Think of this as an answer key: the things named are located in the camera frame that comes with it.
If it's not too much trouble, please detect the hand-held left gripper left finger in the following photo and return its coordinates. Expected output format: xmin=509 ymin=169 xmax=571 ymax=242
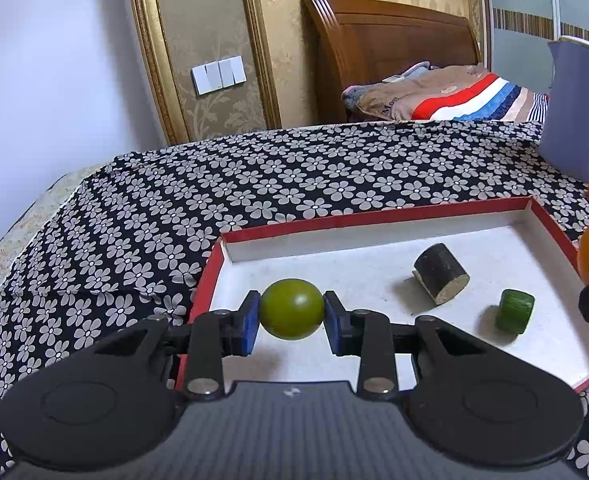
xmin=97 ymin=290 xmax=261 ymax=402

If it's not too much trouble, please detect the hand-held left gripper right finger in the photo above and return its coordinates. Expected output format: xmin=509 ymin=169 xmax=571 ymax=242
xmin=323 ymin=290 xmax=481 ymax=397

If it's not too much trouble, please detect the green tomato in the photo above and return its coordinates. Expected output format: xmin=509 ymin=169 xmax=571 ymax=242
xmin=259 ymin=279 xmax=326 ymax=340

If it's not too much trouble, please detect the red cardboard tray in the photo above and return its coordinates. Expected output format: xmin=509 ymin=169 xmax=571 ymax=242
xmin=174 ymin=196 xmax=589 ymax=395

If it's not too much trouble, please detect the green cucumber piece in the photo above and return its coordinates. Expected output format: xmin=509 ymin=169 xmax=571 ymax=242
xmin=495 ymin=288 xmax=535 ymax=335

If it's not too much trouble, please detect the dark sugarcane piece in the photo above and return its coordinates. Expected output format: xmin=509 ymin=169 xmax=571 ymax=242
xmin=413 ymin=243 xmax=470 ymax=306

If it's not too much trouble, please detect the black floral cloth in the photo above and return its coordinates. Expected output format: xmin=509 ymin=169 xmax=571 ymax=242
xmin=0 ymin=120 xmax=589 ymax=480

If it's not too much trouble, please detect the lavender electric kettle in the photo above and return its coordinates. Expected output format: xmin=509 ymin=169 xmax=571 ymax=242
xmin=539 ymin=35 xmax=589 ymax=183

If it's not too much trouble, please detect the grey blue cloth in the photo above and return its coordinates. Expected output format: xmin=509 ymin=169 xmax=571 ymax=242
xmin=342 ymin=61 xmax=430 ymax=111

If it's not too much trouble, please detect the beige patterned bedsheet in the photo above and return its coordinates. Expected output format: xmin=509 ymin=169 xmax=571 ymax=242
xmin=0 ymin=165 xmax=105 ymax=301

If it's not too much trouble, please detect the brown striped blanket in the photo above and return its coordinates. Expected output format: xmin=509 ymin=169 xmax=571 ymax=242
xmin=355 ymin=64 xmax=550 ymax=123

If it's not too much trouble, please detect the wooden headboard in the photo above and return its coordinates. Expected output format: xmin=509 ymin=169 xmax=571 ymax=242
xmin=301 ymin=0 xmax=483 ymax=123

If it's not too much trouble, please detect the painted glass wardrobe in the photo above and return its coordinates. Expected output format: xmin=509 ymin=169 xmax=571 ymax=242
xmin=479 ymin=0 xmax=589 ymax=96

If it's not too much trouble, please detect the white light switch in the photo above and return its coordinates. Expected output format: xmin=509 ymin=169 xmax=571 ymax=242
xmin=191 ymin=56 xmax=248 ymax=96

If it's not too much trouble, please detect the gold framed wall panel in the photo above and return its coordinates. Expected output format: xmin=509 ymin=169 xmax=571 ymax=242
xmin=126 ymin=0 xmax=282 ymax=146

